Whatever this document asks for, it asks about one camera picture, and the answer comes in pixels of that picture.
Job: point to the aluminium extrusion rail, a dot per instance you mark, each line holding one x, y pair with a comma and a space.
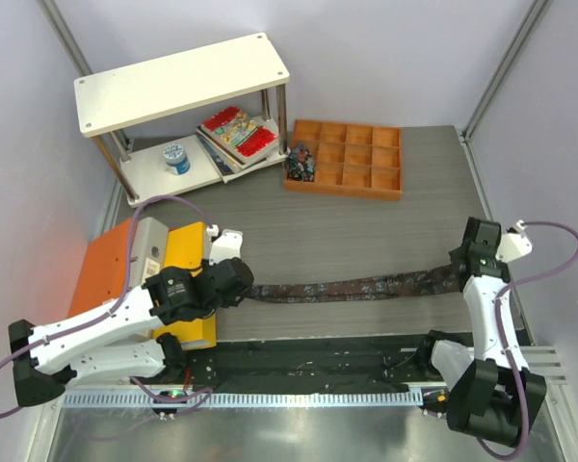
544, 361

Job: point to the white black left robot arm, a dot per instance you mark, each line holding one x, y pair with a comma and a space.
48, 359

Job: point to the grey binder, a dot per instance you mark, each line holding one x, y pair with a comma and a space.
148, 251

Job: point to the blue white jar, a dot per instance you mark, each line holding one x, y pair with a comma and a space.
176, 158

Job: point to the orange compartment tray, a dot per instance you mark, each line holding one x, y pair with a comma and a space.
353, 160

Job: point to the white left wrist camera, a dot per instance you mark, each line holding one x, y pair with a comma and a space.
226, 246

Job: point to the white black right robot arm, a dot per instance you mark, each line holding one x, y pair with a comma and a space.
493, 395

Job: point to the red patterned book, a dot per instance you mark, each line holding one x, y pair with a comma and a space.
239, 135

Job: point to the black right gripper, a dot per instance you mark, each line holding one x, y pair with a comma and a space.
454, 253

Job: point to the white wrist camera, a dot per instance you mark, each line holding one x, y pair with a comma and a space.
514, 244
226, 246

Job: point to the white two-tier shelf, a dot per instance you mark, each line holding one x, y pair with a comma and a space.
138, 93

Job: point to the brown blue-flowered tie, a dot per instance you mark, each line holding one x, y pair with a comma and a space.
438, 281

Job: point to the yellow binder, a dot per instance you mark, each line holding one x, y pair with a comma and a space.
184, 255

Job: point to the white slotted cable duct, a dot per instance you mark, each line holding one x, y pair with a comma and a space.
98, 398

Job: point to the lower stacked books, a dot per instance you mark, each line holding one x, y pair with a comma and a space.
228, 169

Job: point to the orange binder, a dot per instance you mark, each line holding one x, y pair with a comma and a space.
102, 273

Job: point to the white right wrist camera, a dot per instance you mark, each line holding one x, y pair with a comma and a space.
514, 244

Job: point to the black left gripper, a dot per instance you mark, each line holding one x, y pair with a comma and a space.
232, 302

